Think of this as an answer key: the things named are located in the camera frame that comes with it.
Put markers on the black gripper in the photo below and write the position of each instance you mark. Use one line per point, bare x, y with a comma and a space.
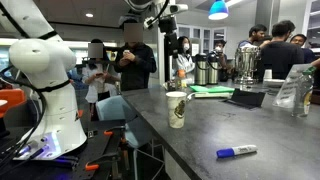
167, 24

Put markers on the blue capped white marker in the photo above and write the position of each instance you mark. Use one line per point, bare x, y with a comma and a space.
240, 150

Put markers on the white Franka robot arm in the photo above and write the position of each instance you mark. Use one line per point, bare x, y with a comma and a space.
56, 100

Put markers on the printed paper coffee cup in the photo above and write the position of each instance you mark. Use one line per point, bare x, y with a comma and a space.
176, 110

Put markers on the silver coffee urn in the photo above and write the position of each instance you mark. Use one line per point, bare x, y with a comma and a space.
246, 63

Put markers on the white paper cup stack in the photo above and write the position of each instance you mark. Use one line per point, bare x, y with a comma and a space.
267, 74

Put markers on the masked woman in white coat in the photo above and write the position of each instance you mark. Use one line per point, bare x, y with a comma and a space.
184, 61

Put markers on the white glass door cabinet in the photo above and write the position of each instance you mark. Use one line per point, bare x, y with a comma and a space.
201, 36

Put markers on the orange capped bottle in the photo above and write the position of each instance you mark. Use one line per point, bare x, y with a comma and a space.
180, 80

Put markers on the steel thermos carafe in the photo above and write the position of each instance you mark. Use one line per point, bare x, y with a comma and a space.
213, 70
201, 70

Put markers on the person in black hoodie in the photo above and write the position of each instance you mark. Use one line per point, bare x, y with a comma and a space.
135, 66

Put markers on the masked person in dark top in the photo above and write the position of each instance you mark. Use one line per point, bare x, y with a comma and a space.
221, 56

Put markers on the blue pendant lamp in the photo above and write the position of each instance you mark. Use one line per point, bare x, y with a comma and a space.
218, 11

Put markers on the green folder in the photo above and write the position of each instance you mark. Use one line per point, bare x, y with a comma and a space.
213, 88

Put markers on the man in blue shirt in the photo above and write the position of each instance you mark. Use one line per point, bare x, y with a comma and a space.
253, 35

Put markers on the long haired woman with phone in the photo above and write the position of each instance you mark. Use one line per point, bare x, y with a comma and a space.
98, 83

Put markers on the round ceiling light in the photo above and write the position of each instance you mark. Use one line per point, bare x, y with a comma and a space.
89, 15

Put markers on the black tablet case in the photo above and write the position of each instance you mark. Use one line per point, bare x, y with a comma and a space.
246, 97

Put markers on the man in black shirt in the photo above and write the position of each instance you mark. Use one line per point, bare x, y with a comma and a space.
280, 56

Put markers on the white plate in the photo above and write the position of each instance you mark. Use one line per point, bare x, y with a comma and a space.
274, 83

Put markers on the orange clamp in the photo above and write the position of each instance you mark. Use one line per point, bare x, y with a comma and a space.
91, 166
108, 133

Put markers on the clear plastic sign holder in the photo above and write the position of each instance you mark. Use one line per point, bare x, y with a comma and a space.
286, 90

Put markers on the black perforated robot table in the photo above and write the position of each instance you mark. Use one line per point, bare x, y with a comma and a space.
93, 150

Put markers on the man with glasses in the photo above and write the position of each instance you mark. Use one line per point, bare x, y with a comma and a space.
305, 50

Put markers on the green capped clear plastic bottle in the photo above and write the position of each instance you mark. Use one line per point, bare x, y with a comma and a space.
302, 96

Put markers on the orange chair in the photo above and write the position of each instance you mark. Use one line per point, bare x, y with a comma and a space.
11, 98

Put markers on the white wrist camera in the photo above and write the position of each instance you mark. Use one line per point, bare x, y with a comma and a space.
179, 8

